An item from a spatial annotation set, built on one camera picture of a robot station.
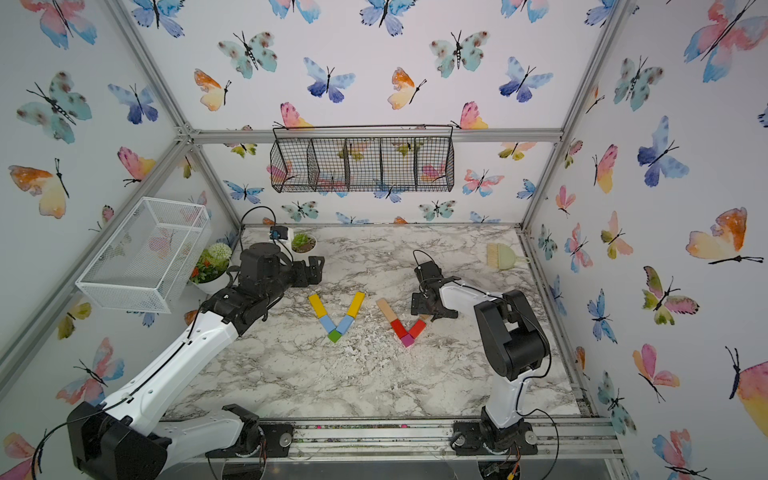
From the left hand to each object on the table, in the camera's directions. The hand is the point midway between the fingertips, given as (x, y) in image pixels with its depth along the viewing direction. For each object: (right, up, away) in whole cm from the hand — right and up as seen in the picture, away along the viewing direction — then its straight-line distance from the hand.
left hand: (309, 256), depth 77 cm
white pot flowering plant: (-35, -6, +15) cm, 38 cm away
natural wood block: (+20, -18, +18) cm, 32 cm away
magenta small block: (+26, -25, +14) cm, 39 cm away
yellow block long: (-4, -16, +21) cm, 27 cm away
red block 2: (+29, -23, +16) cm, 40 cm away
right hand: (+34, -16, +20) cm, 42 cm away
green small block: (+4, -24, +14) cm, 28 cm away
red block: (+23, -22, +16) cm, 36 cm away
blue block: (+1, -21, +17) cm, 27 cm away
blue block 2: (+6, -21, +16) cm, 28 cm away
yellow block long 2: (+9, -16, +21) cm, 28 cm away
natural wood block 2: (+31, -19, +16) cm, 40 cm away
